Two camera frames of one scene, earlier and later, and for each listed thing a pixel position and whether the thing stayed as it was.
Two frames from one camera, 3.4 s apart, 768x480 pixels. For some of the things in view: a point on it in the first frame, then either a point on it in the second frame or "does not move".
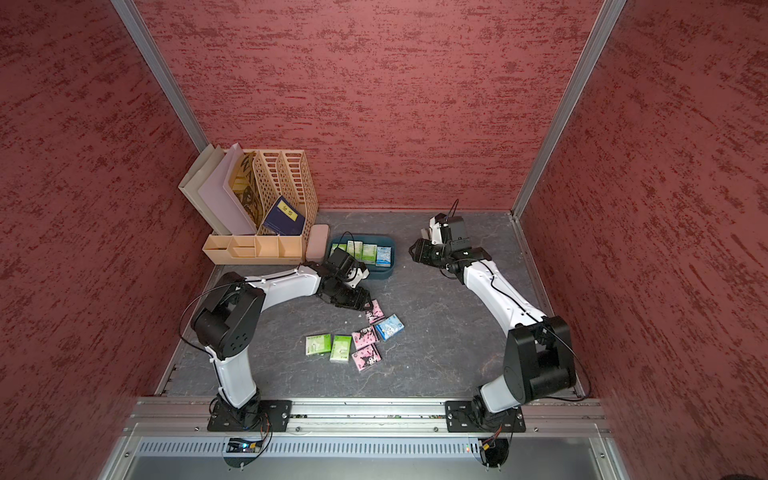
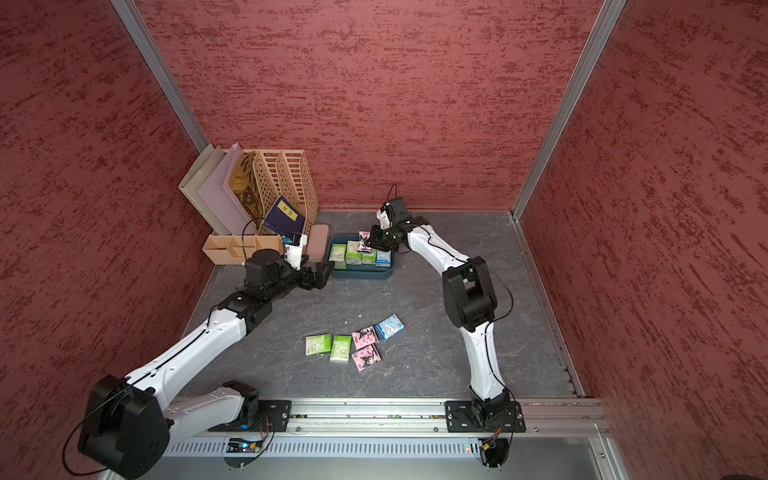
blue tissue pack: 389,326 does not move
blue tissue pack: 383,256 does not move
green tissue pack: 355,248 does not move
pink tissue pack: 375,313 to 364,236
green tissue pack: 318,343 does not move
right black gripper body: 432,254 to 386,238
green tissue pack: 340,348 does not move
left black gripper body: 347,296 to 302,278
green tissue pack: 369,253 does not move
